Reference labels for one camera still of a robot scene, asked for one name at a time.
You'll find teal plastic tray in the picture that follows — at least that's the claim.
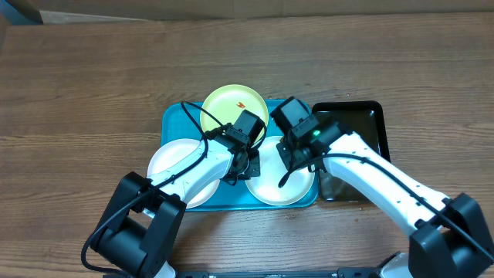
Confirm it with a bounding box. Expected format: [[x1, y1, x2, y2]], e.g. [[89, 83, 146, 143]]
[[161, 103, 319, 212]]

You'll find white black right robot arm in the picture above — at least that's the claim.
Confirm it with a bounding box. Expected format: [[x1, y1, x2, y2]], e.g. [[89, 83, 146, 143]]
[[276, 116, 493, 277]]

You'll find pinkish white plate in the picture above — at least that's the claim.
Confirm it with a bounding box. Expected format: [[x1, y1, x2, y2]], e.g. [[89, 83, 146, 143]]
[[147, 138, 219, 209]]

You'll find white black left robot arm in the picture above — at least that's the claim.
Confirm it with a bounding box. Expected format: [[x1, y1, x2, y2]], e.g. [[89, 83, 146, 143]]
[[81, 126, 259, 277]]

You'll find cream white plate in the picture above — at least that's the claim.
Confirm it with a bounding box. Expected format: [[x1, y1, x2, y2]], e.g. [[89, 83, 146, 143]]
[[245, 136, 315, 205]]

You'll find yellow green plate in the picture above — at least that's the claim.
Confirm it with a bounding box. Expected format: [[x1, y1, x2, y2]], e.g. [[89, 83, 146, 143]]
[[200, 84, 269, 132]]

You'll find black water basin tray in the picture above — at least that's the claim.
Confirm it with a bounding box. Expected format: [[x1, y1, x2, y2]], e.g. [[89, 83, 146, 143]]
[[312, 100, 391, 202]]

